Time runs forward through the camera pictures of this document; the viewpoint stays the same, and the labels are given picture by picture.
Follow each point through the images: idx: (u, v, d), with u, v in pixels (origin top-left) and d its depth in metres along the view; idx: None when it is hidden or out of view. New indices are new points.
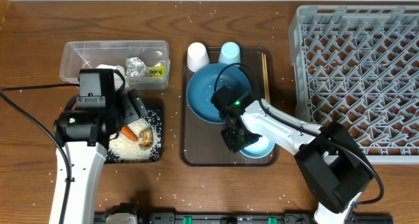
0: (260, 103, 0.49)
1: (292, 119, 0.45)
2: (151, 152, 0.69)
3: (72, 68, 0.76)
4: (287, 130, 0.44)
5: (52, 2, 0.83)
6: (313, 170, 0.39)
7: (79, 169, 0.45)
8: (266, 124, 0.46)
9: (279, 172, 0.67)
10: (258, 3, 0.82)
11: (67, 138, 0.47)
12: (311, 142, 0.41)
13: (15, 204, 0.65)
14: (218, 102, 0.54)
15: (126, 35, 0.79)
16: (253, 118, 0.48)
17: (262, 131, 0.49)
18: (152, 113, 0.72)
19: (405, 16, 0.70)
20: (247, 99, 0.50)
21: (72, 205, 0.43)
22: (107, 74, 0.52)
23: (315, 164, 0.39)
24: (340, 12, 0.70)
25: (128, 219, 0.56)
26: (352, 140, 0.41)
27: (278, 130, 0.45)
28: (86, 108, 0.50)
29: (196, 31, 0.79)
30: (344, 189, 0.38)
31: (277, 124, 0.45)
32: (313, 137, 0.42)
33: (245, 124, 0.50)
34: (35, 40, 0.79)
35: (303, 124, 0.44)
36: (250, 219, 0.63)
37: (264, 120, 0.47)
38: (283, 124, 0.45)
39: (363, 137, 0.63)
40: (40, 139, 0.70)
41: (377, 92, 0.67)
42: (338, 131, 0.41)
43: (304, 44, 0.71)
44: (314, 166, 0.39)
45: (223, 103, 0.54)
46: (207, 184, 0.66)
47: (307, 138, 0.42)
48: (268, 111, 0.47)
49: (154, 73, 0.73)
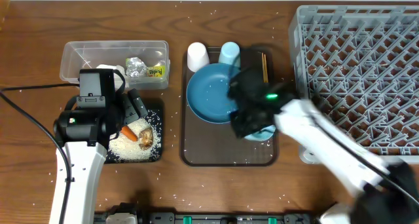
0: (303, 107, 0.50)
1: (349, 143, 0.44)
2: (151, 152, 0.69)
3: (72, 68, 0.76)
4: (344, 153, 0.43)
5: (52, 2, 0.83)
6: (372, 211, 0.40)
7: (79, 169, 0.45)
8: (315, 138, 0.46)
9: (279, 172, 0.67)
10: (258, 3, 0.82)
11: (67, 138, 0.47)
12: (374, 181, 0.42)
13: (15, 204, 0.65)
14: (256, 97, 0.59)
15: (126, 35, 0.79)
16: (299, 126, 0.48)
17: (308, 144, 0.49)
18: (152, 113, 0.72)
19: (405, 16, 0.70)
20: (285, 99, 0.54)
21: (72, 205, 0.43)
22: (107, 75, 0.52)
23: (375, 207, 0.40)
24: (340, 12, 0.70)
25: (128, 219, 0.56)
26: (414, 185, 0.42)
27: (331, 150, 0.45)
28: (86, 108, 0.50)
29: (196, 31, 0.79)
30: None
31: (331, 143, 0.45)
32: (378, 175, 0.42)
33: (281, 122, 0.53)
34: (36, 40, 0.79)
35: (361, 152, 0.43)
36: (250, 219, 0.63)
37: (311, 132, 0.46)
38: (337, 144, 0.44)
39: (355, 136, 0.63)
40: (40, 139, 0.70)
41: (377, 92, 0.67)
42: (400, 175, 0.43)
43: (304, 44, 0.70)
44: (374, 208, 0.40)
45: (254, 97, 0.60)
46: (207, 184, 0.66)
47: (368, 173, 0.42)
48: (316, 120, 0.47)
49: (154, 73, 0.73)
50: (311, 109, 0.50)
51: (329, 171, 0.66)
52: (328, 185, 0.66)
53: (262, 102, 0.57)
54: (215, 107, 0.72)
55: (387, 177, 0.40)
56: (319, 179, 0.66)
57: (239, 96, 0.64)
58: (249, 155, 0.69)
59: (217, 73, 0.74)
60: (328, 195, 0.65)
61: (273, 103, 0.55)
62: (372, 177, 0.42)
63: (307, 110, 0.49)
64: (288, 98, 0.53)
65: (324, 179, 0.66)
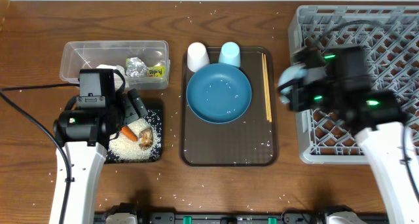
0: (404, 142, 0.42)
1: None
2: (151, 152, 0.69)
3: (72, 68, 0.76)
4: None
5: (52, 2, 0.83)
6: None
7: (79, 169, 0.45)
8: (399, 175, 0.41)
9: (279, 172, 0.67)
10: (258, 3, 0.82)
11: (67, 138, 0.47)
12: None
13: (15, 204, 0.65)
14: (355, 101, 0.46)
15: (126, 35, 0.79)
16: (385, 154, 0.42)
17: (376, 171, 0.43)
18: (152, 113, 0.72)
19: (406, 16, 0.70)
20: (385, 116, 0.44)
21: (72, 205, 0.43)
22: (107, 75, 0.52)
23: None
24: (339, 12, 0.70)
25: (128, 219, 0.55)
26: None
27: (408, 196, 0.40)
28: (86, 108, 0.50)
29: (196, 31, 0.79)
30: None
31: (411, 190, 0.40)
32: None
33: (362, 137, 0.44)
34: (36, 40, 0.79)
35: None
36: (250, 219, 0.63)
37: (399, 170, 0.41)
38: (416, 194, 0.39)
39: (344, 137, 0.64)
40: (40, 139, 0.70)
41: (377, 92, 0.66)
42: None
43: (304, 44, 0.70)
44: None
45: (361, 103, 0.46)
46: (207, 184, 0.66)
47: None
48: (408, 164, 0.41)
49: (154, 73, 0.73)
50: (408, 143, 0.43)
51: (329, 171, 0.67)
52: (328, 185, 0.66)
53: (362, 106, 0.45)
54: (215, 107, 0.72)
55: None
56: (318, 179, 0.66)
57: (332, 86, 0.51)
58: (249, 155, 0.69)
59: (217, 74, 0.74)
60: (328, 195, 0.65)
61: (370, 109, 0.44)
62: None
63: (404, 143, 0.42)
64: (388, 114, 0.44)
65: (323, 179, 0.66)
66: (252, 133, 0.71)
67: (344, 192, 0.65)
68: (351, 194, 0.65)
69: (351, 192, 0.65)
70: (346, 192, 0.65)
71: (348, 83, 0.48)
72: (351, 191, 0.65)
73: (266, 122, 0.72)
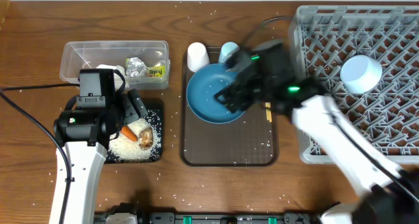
0: (325, 102, 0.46)
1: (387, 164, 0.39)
2: (151, 152, 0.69)
3: (72, 68, 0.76)
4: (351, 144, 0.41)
5: (52, 2, 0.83)
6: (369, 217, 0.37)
7: (79, 169, 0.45)
8: (327, 131, 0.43)
9: (279, 173, 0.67)
10: (258, 3, 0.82)
11: (67, 138, 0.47)
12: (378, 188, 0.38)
13: (14, 203, 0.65)
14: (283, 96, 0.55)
15: (127, 35, 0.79)
16: (316, 118, 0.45)
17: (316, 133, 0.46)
18: (152, 113, 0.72)
19: (406, 16, 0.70)
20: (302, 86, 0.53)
21: (71, 205, 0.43)
22: (107, 74, 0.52)
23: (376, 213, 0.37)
24: (340, 12, 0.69)
25: (128, 219, 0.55)
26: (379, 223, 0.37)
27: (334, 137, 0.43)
28: (86, 108, 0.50)
29: (195, 31, 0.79)
30: None
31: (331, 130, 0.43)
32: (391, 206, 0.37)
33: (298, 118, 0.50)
34: (35, 40, 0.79)
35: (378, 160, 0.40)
36: (250, 219, 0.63)
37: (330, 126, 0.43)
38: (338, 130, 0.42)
39: None
40: (39, 139, 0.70)
41: (378, 92, 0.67)
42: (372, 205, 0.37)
43: (304, 44, 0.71)
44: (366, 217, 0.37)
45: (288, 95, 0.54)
46: (207, 184, 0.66)
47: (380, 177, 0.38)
48: (334, 115, 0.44)
49: (154, 73, 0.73)
50: (334, 107, 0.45)
51: (328, 171, 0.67)
52: (328, 185, 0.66)
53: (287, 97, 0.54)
54: (215, 107, 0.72)
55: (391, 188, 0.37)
56: (318, 178, 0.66)
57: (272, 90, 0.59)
58: (249, 156, 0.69)
59: (217, 73, 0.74)
60: (328, 196, 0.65)
61: (294, 95, 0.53)
62: (383, 182, 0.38)
63: (329, 109, 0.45)
64: (309, 93, 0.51)
65: (324, 179, 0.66)
66: (252, 133, 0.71)
67: (344, 192, 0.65)
68: (352, 194, 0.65)
69: (351, 192, 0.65)
70: (346, 192, 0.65)
71: (275, 79, 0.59)
72: (351, 191, 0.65)
73: (266, 122, 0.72)
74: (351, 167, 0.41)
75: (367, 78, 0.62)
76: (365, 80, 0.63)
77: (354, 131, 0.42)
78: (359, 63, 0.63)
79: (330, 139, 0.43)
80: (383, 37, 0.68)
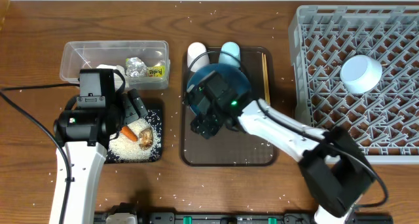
0: (258, 103, 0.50)
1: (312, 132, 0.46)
2: (151, 152, 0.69)
3: (72, 68, 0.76)
4: (290, 134, 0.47)
5: (52, 2, 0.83)
6: (318, 176, 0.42)
7: (79, 169, 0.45)
8: (267, 127, 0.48)
9: (279, 173, 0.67)
10: (258, 3, 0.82)
11: (67, 138, 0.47)
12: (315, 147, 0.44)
13: (14, 204, 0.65)
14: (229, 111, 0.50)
15: (127, 35, 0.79)
16: (253, 120, 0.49)
17: (262, 135, 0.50)
18: (152, 113, 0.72)
19: (406, 16, 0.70)
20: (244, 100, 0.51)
21: (72, 205, 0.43)
22: (107, 74, 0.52)
23: (318, 170, 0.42)
24: (339, 12, 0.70)
25: (128, 219, 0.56)
26: (326, 179, 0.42)
27: (279, 133, 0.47)
28: (86, 108, 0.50)
29: (195, 31, 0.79)
30: (346, 193, 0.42)
31: (278, 128, 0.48)
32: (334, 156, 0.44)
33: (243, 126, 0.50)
34: (35, 40, 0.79)
35: (304, 129, 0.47)
36: (250, 219, 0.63)
37: (264, 122, 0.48)
38: (283, 128, 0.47)
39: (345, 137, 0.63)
40: (40, 139, 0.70)
41: (378, 92, 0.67)
42: (315, 165, 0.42)
43: (304, 44, 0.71)
44: (319, 174, 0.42)
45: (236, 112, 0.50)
46: (207, 184, 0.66)
47: (309, 143, 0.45)
48: (268, 112, 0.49)
49: (154, 73, 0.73)
50: (264, 104, 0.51)
51: None
52: None
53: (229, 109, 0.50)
54: None
55: (326, 143, 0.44)
56: None
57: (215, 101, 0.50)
58: (249, 156, 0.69)
59: None
60: None
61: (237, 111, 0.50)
62: (312, 146, 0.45)
63: (260, 107, 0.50)
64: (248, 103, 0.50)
65: None
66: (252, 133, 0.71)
67: None
68: None
69: None
70: None
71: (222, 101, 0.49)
72: None
73: None
74: (288, 146, 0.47)
75: (367, 77, 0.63)
76: (366, 80, 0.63)
77: (281, 117, 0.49)
78: (359, 63, 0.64)
79: (268, 130, 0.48)
80: (382, 37, 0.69)
